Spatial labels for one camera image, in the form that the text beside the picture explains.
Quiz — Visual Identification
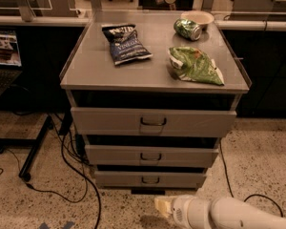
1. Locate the grey drawer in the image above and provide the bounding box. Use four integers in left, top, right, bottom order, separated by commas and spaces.
71, 107, 236, 137
85, 145, 218, 168
95, 171, 206, 188

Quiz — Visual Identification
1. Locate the grey metal drawer cabinet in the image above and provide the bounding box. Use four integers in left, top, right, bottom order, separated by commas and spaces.
61, 11, 250, 193

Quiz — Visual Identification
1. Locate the open laptop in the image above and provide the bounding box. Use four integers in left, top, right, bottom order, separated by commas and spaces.
0, 31, 23, 96

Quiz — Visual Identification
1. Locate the green chip bag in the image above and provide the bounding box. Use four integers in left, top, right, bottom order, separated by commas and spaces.
168, 47, 225, 86

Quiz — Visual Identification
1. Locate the blue chip bag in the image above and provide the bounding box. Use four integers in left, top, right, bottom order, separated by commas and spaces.
102, 24, 153, 66

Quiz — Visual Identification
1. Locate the black laptop stand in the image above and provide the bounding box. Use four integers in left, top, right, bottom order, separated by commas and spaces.
0, 116, 53, 182

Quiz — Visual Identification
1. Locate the green soda can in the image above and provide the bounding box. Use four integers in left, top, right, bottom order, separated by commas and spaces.
174, 18, 202, 41

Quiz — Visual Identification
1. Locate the white bowl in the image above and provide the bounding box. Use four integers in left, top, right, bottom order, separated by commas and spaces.
181, 10, 215, 30

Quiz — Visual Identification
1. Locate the black cable right floor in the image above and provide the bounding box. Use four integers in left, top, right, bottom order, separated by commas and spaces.
218, 140, 284, 218

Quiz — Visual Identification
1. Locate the black cable floor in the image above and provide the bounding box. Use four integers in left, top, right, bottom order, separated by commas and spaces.
24, 112, 103, 229
218, 140, 284, 218

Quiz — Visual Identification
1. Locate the black cable left floor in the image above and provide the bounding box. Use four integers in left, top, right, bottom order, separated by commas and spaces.
24, 112, 103, 229

